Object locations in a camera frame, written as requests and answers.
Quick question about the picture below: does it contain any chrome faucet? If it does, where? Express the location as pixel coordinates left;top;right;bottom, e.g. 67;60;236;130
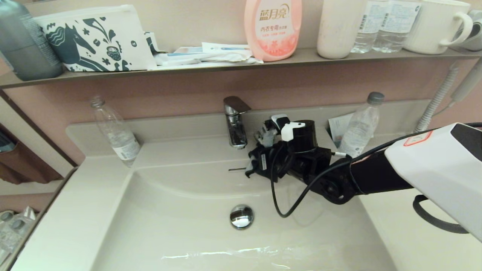
223;96;252;149

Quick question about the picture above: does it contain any cream ceramic sink vanity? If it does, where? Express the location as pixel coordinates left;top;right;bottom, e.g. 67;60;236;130
9;100;482;271

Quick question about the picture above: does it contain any white paper card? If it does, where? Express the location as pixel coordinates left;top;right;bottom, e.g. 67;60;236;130
328;113;356;143

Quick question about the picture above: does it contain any clear bottle grey cap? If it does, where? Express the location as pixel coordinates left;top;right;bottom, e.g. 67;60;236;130
338;91;385;158

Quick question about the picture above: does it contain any chrome drain stopper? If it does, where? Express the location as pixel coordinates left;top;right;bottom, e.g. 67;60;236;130
230;204;255;230

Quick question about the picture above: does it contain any pink laundry detergent bottle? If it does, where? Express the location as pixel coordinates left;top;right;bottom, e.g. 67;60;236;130
244;0;303;62

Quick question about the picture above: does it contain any white packet with blue stripe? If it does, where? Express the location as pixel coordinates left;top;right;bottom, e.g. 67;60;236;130
201;41;252;53
174;46;211;57

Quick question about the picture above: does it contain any white ribbed tumbler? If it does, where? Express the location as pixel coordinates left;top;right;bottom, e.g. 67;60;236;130
317;0;368;59

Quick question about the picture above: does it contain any white plastic wrapped sachet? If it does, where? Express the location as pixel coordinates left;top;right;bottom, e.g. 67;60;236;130
154;50;264;69

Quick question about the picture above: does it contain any clear water bottle white label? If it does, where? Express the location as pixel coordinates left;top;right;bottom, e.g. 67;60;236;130
373;0;421;53
350;0;392;53

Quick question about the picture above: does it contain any clear bottle without cap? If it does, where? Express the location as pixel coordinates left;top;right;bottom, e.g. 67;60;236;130
90;96;142;167

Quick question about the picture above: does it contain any white ribbed mug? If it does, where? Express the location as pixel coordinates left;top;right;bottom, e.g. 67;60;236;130
402;0;474;55

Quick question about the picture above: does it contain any small printed white pouch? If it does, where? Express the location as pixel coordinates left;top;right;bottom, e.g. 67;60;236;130
145;31;166;54

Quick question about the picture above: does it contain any white pouch with horse print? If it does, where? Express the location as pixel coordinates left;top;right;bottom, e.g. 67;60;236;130
34;4;158;72

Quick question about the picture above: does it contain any grey white hair dryer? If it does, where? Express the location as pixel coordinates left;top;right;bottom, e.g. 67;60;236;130
454;9;482;52

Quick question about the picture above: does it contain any plastic wrapped bottle pack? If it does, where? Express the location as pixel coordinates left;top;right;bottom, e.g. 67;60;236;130
0;205;38;266

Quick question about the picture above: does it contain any dark grey plastic bottle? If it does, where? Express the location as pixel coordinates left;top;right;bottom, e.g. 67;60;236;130
0;0;64;81

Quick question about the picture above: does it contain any black wrist camera white bracket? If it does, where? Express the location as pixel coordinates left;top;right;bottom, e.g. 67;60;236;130
270;114;317;153

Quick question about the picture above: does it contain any beige wall shelf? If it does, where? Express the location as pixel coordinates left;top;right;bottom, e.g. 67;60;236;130
0;47;482;90

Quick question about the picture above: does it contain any thick black cable loop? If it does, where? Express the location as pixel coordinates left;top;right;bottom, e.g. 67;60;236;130
413;194;469;234

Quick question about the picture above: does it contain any white coiled cord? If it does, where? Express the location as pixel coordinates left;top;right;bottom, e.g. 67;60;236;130
413;64;461;134

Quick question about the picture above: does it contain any white dryer handle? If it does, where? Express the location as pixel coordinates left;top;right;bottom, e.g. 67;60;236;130
451;58;482;103

